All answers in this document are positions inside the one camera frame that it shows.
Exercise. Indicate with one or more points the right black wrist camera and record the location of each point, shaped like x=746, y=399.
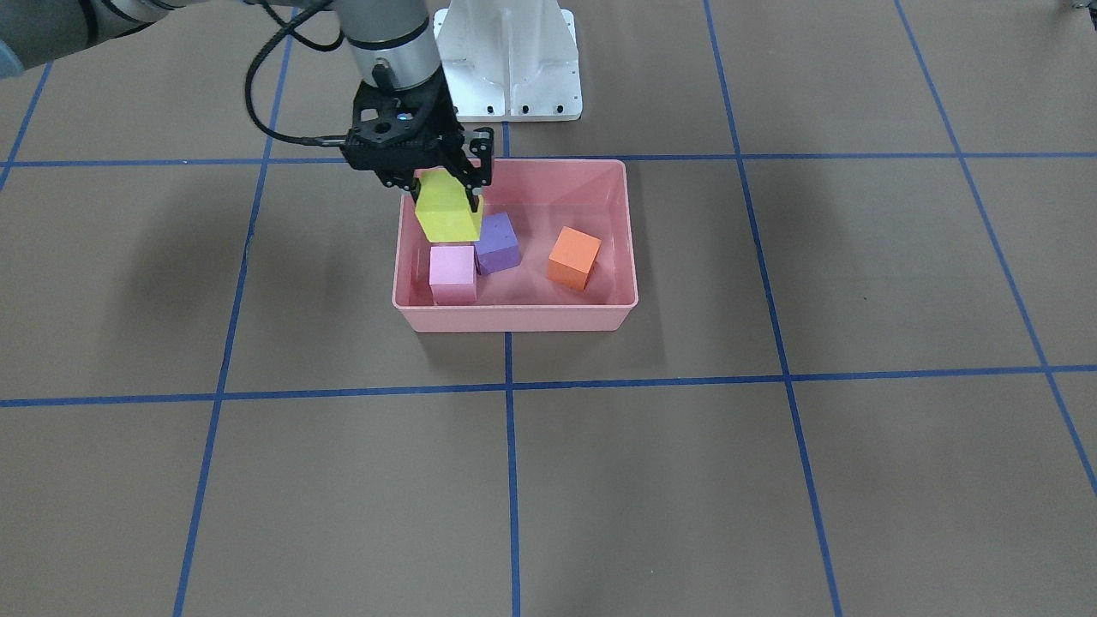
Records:
x=480, y=143

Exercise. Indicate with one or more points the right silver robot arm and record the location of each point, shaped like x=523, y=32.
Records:
x=392, y=43

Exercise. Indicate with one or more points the yellow foam cube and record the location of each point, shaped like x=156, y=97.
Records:
x=446, y=211

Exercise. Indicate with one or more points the purple foam cube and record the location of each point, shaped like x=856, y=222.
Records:
x=497, y=248

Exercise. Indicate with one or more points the orange foam cube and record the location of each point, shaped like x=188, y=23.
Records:
x=572, y=258

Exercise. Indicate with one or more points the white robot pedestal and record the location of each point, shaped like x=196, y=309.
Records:
x=510, y=61

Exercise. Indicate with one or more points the pink plastic bin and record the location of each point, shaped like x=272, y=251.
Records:
x=541, y=196

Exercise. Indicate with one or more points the pink foam cube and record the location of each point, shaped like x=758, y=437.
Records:
x=453, y=274

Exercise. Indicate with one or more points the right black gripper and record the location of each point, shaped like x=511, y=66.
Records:
x=480, y=147

